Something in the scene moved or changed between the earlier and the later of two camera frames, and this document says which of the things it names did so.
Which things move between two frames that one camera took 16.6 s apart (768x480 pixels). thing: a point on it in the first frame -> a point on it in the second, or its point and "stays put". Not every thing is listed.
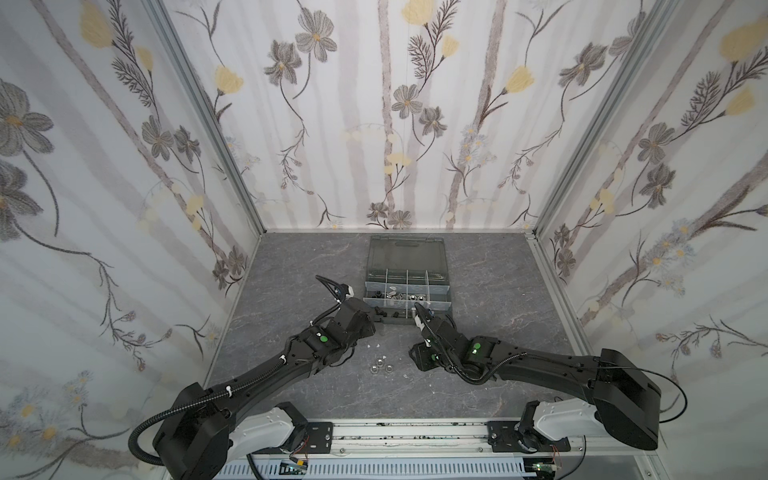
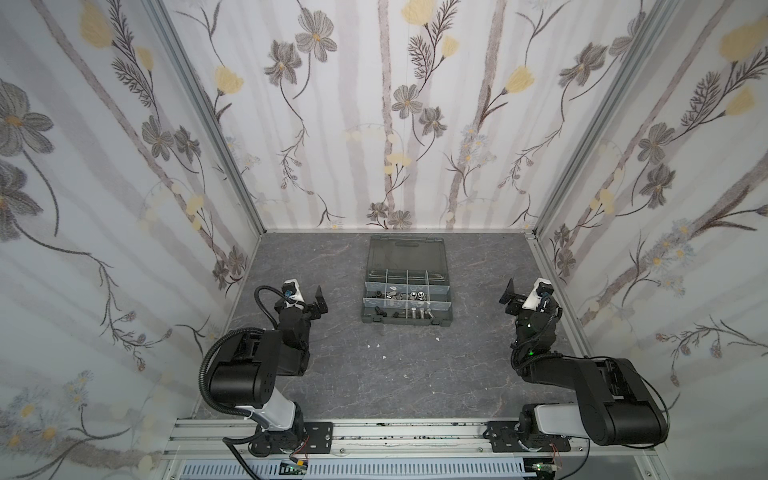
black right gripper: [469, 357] -> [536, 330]
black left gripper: [347, 305] -> [303, 308]
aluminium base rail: [431, 438] stays put
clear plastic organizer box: [402, 271] stays put
